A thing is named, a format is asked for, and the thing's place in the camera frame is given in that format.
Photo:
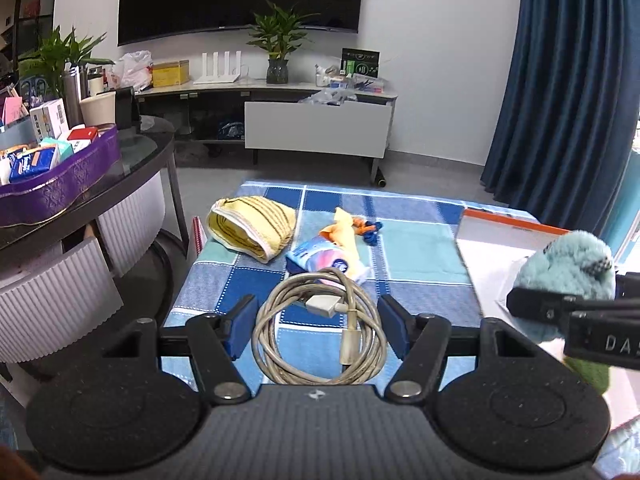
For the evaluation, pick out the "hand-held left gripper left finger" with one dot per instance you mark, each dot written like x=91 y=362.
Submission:
x=240 y=327

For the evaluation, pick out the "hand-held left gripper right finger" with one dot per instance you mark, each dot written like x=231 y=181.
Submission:
x=392 y=330

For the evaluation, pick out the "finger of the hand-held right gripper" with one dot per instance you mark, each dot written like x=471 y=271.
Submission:
x=630 y=286
x=537 y=302

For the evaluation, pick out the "green yellow sponge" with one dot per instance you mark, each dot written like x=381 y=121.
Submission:
x=592 y=377

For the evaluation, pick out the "teal crocheted plush toy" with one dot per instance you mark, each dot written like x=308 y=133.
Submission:
x=565 y=265

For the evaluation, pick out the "orange white cardboard box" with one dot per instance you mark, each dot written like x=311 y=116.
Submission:
x=485 y=260

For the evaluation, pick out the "blue orange small toy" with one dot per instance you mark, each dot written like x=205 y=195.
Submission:
x=370 y=230

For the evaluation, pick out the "yellow striped cloth pouch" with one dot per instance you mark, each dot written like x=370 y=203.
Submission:
x=250 y=225

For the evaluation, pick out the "blue pink tissue packet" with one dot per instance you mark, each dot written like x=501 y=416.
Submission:
x=320 y=255

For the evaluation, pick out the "yellow cloth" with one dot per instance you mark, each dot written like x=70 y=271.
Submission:
x=342 y=232

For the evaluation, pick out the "blue plaid tablecloth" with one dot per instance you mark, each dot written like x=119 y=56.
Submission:
x=425 y=260

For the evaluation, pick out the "red white paper bag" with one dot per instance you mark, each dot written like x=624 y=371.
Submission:
x=197 y=237

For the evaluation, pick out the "black roll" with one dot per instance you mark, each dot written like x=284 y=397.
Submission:
x=381 y=179

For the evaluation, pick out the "white ribbed chair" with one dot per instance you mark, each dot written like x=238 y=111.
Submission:
x=55 y=300

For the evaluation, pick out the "dark round table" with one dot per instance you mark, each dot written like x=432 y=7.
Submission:
x=145 y=145

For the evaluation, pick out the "dark blue curtain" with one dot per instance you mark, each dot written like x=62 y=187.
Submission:
x=560 y=85

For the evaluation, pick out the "white cabinet drawer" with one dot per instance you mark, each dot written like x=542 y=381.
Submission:
x=315 y=127

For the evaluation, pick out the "purple tin tray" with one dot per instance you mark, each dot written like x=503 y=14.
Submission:
x=65 y=185

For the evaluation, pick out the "television cabinet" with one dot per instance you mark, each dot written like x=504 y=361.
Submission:
x=210 y=91

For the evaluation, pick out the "crumpled clear plastic bags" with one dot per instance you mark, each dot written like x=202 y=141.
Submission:
x=330 y=96

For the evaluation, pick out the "red white box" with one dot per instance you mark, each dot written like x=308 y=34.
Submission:
x=82 y=139

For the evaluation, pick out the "clear plastic organizer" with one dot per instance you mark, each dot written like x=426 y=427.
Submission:
x=365 y=85

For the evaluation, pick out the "white router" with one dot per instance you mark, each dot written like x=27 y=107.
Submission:
x=215 y=79

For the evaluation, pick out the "bamboo plant in dark vase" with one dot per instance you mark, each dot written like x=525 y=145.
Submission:
x=277 y=71

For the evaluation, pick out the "yellow box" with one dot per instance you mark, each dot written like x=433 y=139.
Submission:
x=170 y=75

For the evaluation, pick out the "cream cup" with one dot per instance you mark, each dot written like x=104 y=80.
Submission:
x=97 y=107

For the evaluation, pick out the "blue white packet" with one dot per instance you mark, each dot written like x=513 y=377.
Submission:
x=30 y=165

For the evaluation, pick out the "green black box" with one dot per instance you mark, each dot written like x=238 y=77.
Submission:
x=360 y=62

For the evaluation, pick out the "white plastic bag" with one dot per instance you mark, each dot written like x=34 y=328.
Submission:
x=135 y=70

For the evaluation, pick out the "white barcode box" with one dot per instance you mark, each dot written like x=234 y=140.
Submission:
x=47 y=120

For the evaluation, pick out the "steel tumbler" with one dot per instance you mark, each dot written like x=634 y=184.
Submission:
x=72 y=95

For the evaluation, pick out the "pink card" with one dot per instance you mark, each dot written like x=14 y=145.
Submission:
x=14 y=110

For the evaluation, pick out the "leafy green plant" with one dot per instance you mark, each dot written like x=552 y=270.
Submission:
x=55 y=55

